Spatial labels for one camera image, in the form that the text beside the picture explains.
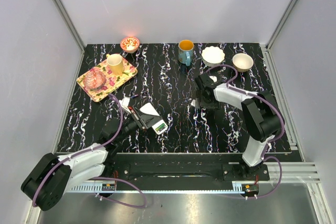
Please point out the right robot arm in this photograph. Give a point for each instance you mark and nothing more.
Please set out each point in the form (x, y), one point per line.
(263, 120)

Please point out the white scalloped bowl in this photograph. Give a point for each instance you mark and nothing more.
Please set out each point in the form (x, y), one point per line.
(212, 56)

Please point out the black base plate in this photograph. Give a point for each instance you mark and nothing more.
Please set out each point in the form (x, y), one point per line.
(228, 167)

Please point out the blue butterfly mug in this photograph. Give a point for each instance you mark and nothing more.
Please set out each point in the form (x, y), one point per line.
(186, 50)

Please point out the pink patterned glass bowl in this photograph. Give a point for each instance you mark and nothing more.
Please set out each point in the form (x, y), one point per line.
(94, 79)

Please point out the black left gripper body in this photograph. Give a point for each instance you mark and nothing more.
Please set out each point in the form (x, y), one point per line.
(138, 118)

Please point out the red patterned small bowl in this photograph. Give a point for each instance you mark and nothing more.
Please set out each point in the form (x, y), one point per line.
(130, 44)

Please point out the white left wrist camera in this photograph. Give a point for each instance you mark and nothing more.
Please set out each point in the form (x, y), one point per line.
(125, 102)

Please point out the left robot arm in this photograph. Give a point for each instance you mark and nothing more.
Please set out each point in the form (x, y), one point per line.
(53, 175)

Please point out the yellow cup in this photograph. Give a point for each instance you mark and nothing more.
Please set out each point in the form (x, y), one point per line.
(115, 63)

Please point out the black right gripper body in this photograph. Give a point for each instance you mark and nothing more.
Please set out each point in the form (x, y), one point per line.
(209, 104)

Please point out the white remote control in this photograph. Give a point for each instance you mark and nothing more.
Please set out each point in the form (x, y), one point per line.
(161, 126)

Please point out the beige bowl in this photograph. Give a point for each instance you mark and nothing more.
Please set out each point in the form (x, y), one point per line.
(242, 62)

